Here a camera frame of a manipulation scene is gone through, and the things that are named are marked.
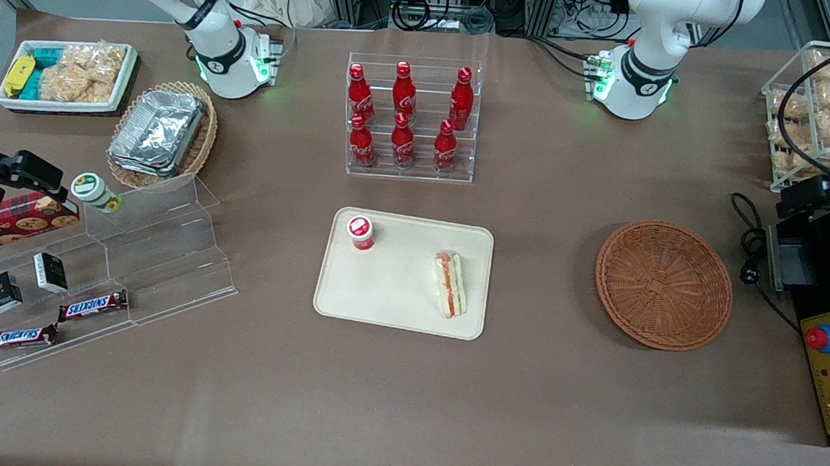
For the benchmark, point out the triangle sandwich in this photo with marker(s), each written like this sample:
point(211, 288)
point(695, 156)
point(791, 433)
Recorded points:
point(452, 285)

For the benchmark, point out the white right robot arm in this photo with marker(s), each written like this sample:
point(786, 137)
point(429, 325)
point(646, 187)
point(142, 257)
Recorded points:
point(211, 35)

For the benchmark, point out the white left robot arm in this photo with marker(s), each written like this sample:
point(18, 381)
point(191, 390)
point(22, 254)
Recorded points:
point(648, 58)

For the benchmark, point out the round brown wicker basket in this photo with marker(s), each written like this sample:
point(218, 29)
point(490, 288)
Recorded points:
point(662, 285)

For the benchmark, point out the oval light wicker basket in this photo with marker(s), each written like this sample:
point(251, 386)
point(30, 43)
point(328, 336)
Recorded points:
point(205, 139)

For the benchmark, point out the beige plastic tray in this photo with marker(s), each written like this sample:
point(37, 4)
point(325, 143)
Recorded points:
point(395, 284)

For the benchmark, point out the red tartan cookie box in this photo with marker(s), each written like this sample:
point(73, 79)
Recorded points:
point(6, 223)

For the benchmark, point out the green lidded white cup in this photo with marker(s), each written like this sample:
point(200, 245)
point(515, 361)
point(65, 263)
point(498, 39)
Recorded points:
point(92, 190)

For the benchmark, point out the white rectangular snack bin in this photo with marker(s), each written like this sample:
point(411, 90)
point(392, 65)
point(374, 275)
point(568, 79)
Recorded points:
point(65, 106)

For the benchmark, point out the teal snack packet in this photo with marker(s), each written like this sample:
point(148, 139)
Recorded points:
point(46, 56)
point(33, 85)

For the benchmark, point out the yellow snack packet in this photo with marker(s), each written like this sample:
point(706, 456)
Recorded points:
point(19, 76)

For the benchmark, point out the black sealing machine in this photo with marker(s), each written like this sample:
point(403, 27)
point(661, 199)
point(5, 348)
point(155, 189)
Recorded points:
point(822, 299)

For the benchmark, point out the small black box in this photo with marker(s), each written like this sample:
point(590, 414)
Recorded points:
point(51, 272)
point(1, 293)

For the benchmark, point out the clear bag of rice crackers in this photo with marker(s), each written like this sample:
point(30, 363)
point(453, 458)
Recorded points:
point(83, 73)

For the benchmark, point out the stack of foil trays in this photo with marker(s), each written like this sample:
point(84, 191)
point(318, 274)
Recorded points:
point(157, 132)

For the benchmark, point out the red emergency stop button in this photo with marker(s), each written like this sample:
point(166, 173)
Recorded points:
point(820, 338)

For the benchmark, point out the brown snickers bar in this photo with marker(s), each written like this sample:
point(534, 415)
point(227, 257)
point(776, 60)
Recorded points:
point(93, 305)
point(19, 337)

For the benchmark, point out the clear acrylic step shelf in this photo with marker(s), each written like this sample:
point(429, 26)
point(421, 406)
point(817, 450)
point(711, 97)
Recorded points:
point(165, 256)

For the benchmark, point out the red cola bottle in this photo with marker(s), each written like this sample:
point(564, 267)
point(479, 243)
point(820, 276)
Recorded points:
point(445, 151)
point(362, 146)
point(404, 91)
point(402, 145)
point(360, 97)
point(461, 102)

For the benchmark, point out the red lidded yogurt cup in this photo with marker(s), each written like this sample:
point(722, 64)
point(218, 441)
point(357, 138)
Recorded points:
point(360, 230)

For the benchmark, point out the clear acrylic bottle rack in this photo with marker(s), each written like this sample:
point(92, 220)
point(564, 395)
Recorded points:
point(420, 176)

